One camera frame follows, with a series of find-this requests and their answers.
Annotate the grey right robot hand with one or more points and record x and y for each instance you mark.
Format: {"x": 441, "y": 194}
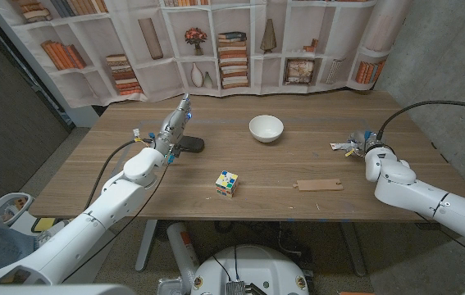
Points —
{"x": 362, "y": 141}

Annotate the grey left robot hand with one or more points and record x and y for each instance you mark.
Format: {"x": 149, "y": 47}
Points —
{"x": 171, "y": 125}

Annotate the white toothpaste tube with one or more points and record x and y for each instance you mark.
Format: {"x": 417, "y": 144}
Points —
{"x": 338, "y": 146}

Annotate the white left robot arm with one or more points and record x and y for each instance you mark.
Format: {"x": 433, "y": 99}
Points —
{"x": 88, "y": 229}

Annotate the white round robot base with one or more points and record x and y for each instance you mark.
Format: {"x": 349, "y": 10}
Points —
{"x": 252, "y": 266}

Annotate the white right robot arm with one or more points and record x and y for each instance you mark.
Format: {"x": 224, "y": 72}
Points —
{"x": 433, "y": 196}

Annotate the black glasses case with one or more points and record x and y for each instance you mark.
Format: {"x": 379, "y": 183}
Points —
{"x": 193, "y": 144}

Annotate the flat wooden toy block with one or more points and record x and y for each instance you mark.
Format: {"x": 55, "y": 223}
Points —
{"x": 318, "y": 185}

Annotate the multicoloured Rubik's cube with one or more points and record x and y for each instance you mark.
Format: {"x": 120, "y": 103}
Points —
{"x": 226, "y": 184}

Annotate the white ceramic bowl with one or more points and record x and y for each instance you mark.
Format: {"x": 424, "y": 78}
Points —
{"x": 266, "y": 128}

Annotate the printed bookshelf backdrop cloth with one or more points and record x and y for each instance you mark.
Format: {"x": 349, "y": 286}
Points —
{"x": 232, "y": 45}

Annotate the grey metal table leg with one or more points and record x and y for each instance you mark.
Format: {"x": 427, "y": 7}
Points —
{"x": 147, "y": 246}
{"x": 354, "y": 250}

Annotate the white roll with orange label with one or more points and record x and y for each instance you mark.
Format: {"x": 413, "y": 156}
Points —
{"x": 183, "y": 254}

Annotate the yellow flat pad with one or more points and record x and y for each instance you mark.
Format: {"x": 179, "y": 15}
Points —
{"x": 43, "y": 224}

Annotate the silver foil tray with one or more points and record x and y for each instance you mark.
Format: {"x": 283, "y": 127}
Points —
{"x": 170, "y": 287}

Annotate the grey sneaker shoe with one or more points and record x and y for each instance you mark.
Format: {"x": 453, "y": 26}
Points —
{"x": 47, "y": 237}

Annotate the grey finned electronics module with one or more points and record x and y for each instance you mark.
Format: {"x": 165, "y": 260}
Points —
{"x": 235, "y": 288}

